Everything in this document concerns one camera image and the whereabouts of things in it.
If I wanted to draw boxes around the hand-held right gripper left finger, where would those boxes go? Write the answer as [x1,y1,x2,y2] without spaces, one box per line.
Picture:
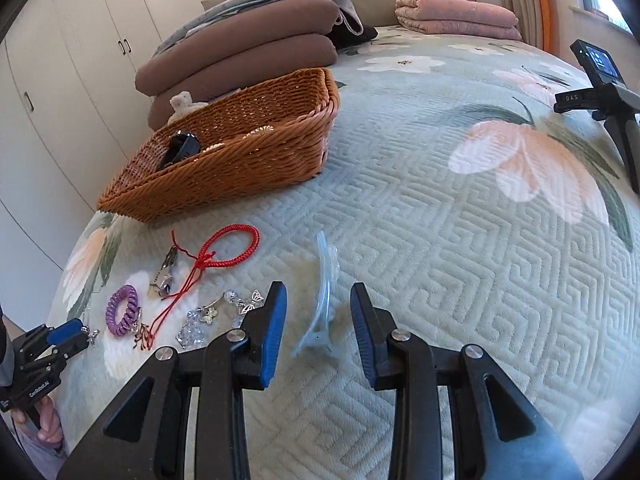
[57,281,288,480]

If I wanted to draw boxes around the red gold tassel charm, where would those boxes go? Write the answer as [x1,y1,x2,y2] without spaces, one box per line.
[131,322,157,352]

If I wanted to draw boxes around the light blue hair claw clip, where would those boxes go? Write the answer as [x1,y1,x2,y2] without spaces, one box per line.
[291,231,341,358]

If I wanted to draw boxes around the black hair clip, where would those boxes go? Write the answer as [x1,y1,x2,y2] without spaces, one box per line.
[159,131,202,171]

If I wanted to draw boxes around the black tripod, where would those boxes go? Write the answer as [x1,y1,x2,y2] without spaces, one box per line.
[553,80,640,193]

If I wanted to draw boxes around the pearl hair accessory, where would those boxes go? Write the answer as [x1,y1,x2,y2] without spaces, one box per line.
[204,125,275,155]

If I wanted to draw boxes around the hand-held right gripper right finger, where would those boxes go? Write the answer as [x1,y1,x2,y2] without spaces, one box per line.
[350,282,585,480]

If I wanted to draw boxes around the folded pink blanket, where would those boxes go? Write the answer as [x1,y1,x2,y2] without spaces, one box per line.
[394,0,523,41]

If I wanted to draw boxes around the white plush hair accessory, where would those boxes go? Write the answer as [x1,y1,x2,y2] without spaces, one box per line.
[169,91,208,123]

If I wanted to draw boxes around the red braided cord bracelet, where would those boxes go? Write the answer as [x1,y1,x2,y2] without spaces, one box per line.
[150,224,261,335]

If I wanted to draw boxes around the crystal butterfly bracelet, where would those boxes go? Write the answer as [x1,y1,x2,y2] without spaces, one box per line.
[176,287,265,349]

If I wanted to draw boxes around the black cloth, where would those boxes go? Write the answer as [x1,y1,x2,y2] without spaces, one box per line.
[327,22,379,51]

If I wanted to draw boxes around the brown wicker basket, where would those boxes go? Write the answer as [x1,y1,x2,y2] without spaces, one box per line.
[97,67,342,224]

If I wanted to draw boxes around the black camera with screen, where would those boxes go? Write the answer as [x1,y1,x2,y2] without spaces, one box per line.
[570,39,619,87]

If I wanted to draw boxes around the silver metal hair clip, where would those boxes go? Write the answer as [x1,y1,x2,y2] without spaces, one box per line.
[149,245,180,298]

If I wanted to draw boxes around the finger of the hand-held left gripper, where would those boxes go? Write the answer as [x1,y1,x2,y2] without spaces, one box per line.
[49,318,92,358]

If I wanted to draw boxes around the folded brown blanket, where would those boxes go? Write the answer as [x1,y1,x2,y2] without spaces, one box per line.
[136,0,341,131]

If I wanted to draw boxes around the white wardrobe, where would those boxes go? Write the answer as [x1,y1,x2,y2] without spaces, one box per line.
[0,0,241,271]

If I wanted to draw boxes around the green floral bedspread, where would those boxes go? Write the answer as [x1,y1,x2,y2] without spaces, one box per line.
[47,25,640,480]

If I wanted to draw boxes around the person's left hand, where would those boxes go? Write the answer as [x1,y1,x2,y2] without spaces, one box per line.
[10,392,66,453]

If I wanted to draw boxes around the purple spiral hair tie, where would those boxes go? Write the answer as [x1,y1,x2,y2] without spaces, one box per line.
[105,285,143,337]

